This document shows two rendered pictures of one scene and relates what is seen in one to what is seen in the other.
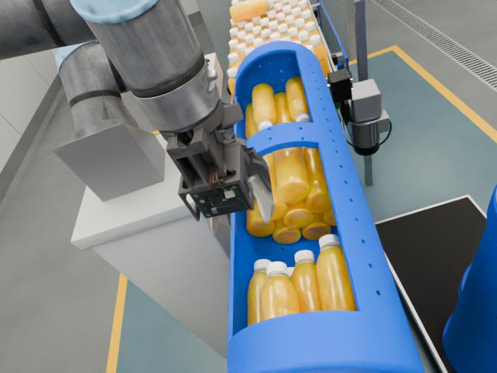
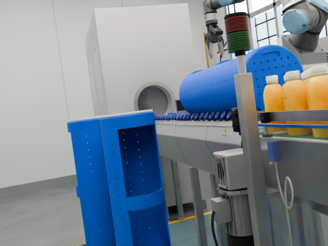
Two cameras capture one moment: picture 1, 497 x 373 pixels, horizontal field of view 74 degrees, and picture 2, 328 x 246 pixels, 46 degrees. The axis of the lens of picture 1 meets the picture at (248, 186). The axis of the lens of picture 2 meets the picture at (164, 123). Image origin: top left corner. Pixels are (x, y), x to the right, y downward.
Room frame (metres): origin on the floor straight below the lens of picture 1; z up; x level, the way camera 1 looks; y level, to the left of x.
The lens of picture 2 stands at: (2.05, -1.44, 1.04)
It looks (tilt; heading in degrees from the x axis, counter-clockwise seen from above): 2 degrees down; 149
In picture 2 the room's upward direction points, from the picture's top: 7 degrees counter-clockwise
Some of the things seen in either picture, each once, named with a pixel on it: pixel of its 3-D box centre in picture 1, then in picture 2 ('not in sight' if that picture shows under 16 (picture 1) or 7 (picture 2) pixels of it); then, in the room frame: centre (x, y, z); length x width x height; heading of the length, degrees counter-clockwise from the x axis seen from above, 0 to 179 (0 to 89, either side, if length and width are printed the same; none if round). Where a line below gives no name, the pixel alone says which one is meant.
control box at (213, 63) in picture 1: (206, 78); not in sight; (1.29, -0.03, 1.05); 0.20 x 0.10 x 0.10; 163
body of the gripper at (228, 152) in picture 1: (210, 158); (212, 32); (0.30, 0.03, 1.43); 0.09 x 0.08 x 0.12; 163
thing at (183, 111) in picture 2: not in sight; (183, 109); (-0.27, 0.14, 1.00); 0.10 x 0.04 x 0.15; 73
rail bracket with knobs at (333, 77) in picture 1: (339, 87); (245, 120); (0.99, -0.45, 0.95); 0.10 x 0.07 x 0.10; 73
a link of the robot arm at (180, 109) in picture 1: (181, 93); (210, 18); (0.31, 0.02, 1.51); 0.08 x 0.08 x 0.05
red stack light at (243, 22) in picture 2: not in sight; (236, 25); (1.27, -0.70, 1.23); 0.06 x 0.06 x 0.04
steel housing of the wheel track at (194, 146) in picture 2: not in sight; (199, 140); (0.01, 0.06, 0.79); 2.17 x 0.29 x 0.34; 163
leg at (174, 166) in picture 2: not in sight; (176, 185); (-0.92, 0.41, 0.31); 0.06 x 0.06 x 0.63; 73
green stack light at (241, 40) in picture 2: not in sight; (238, 42); (1.27, -0.70, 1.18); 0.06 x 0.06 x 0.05
